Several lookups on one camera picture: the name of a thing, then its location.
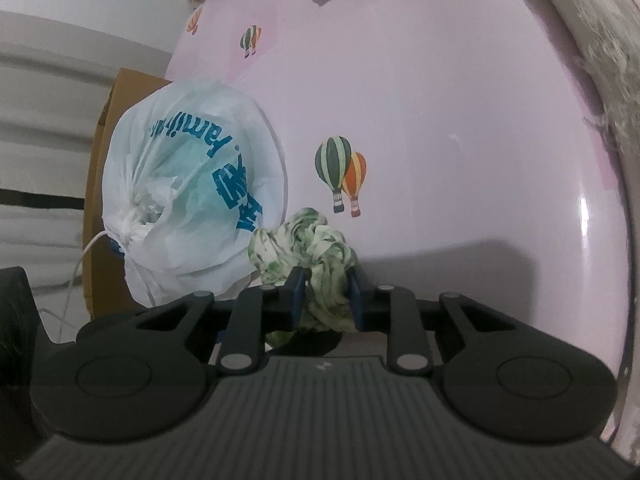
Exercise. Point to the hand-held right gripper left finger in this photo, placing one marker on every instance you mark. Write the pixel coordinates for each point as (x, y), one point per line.
(295, 305)

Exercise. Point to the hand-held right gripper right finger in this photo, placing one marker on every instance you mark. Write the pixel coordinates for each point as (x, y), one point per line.
(356, 305)

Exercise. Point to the green white scrunchie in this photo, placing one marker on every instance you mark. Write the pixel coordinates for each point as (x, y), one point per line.
(320, 250)

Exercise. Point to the white plastic bag blue print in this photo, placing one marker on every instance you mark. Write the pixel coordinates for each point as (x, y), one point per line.
(200, 185)

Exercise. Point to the brown cardboard box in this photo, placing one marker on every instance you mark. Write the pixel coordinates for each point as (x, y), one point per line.
(135, 82)

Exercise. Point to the pink balloon print mat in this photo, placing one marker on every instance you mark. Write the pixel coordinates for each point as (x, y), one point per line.
(450, 135)

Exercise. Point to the rolled white fuzzy blanket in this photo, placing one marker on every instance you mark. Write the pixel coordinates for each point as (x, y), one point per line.
(615, 85)

